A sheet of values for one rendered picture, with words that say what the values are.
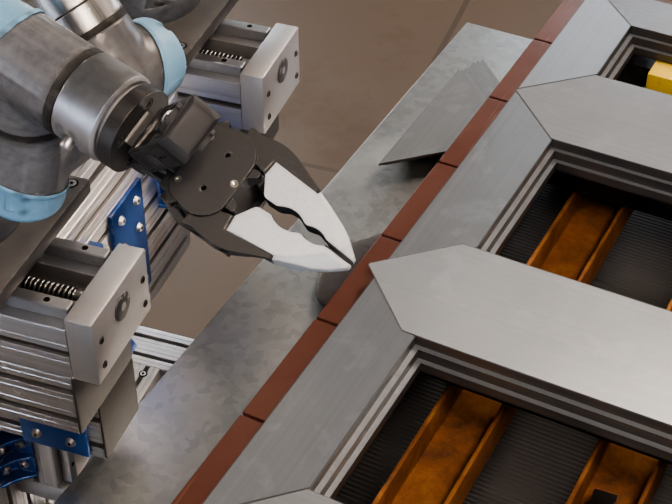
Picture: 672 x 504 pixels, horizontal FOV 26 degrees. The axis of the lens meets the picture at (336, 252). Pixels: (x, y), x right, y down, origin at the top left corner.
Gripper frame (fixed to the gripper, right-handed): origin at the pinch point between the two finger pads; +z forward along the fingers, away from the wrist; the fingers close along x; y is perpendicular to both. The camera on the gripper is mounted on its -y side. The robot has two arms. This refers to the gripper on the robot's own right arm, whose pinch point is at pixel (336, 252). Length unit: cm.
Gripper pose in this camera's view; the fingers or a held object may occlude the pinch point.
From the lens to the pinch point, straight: 104.6
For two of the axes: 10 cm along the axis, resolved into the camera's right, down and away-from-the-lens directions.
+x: -5.7, 8.0, -1.9
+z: 8.2, 5.2, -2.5
